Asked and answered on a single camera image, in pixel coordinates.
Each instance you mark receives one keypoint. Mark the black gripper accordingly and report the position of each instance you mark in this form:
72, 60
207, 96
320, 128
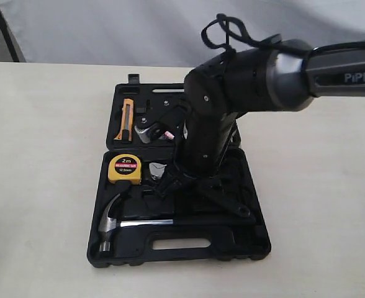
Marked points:
172, 180

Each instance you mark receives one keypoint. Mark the adjustable wrench black handle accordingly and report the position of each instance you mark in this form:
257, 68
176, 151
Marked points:
219, 198

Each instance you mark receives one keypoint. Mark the black electrical tape roll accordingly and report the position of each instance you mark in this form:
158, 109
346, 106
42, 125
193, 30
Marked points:
167, 136

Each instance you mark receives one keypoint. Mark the claw hammer black handle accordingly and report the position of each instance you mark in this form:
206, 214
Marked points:
108, 225

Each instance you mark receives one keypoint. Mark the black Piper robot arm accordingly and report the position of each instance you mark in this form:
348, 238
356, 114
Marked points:
285, 76

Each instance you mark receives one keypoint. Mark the black plastic tool case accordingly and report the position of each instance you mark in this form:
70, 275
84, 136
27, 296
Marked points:
166, 104

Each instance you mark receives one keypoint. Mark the yellow tape measure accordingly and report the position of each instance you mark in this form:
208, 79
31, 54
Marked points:
125, 167

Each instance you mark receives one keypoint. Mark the orange utility knife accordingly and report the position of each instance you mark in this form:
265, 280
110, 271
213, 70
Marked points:
126, 123

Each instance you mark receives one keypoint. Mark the black metal stand pole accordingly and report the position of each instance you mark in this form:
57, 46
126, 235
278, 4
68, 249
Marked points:
8, 40

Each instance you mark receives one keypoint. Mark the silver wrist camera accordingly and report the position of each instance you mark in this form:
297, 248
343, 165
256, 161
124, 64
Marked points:
150, 134

